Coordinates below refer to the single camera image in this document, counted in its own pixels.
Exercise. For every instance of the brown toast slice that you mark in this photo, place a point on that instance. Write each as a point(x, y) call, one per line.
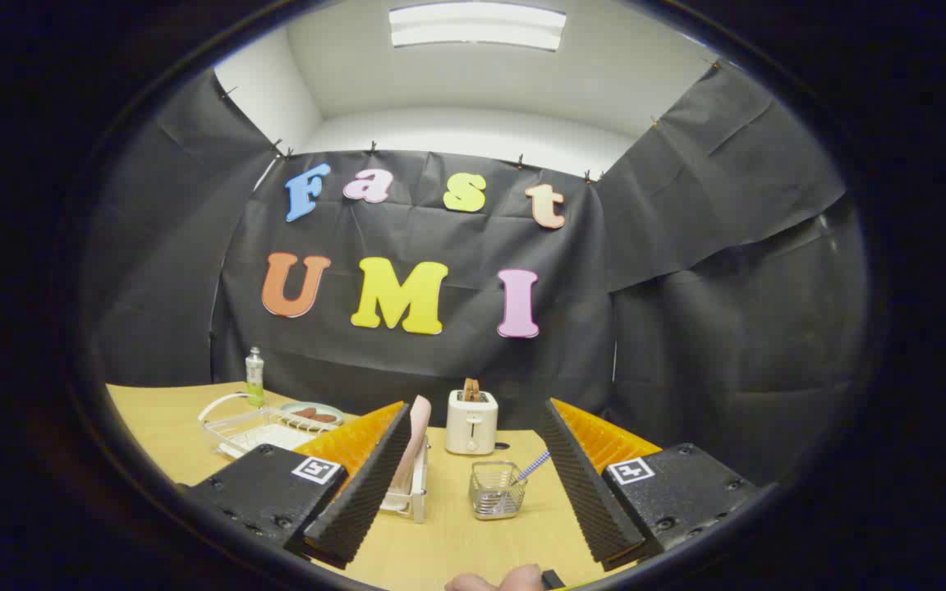
point(471, 389)

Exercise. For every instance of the green dish soap bottle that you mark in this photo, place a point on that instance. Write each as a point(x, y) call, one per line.
point(254, 382)

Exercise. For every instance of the pink plate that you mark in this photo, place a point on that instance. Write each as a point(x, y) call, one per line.
point(418, 427)

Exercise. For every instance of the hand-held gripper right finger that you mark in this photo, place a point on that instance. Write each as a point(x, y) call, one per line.
point(584, 492)

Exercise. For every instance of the white toaster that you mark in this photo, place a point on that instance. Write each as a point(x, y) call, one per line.
point(471, 427)

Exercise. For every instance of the teal plate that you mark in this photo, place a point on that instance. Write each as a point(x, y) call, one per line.
point(313, 408)

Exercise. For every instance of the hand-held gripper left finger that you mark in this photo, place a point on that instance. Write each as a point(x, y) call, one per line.
point(362, 492)

